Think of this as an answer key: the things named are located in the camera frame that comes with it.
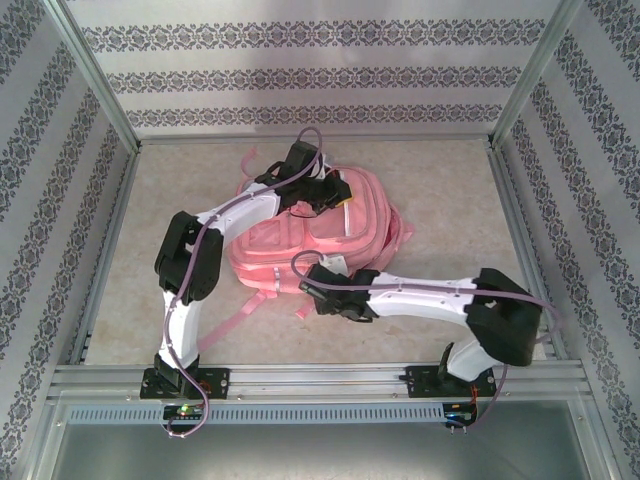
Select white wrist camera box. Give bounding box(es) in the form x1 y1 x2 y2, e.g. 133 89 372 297
308 153 334 180
319 253 347 275

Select aluminium frame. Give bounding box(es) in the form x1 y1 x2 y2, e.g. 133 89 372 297
44 0 640 480

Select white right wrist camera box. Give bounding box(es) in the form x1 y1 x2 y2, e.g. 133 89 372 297
319 253 347 275

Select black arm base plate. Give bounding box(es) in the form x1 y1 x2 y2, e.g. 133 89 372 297
141 367 232 401
405 364 494 400

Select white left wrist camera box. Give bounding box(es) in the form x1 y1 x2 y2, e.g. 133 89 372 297
308 153 334 180

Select pink backpack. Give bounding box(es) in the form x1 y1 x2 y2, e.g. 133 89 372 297
197 148 416 351

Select grey slotted cable duct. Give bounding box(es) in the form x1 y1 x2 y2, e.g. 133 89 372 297
66 402 449 425

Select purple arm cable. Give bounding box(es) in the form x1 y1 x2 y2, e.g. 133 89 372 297
291 249 564 431
159 127 326 441

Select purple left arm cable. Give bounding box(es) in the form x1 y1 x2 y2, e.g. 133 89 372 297
159 127 326 441

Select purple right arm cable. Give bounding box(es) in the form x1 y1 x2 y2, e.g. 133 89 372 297
291 249 564 431

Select small control circuit board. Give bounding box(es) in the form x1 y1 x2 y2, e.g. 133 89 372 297
162 403 207 420
443 399 477 426

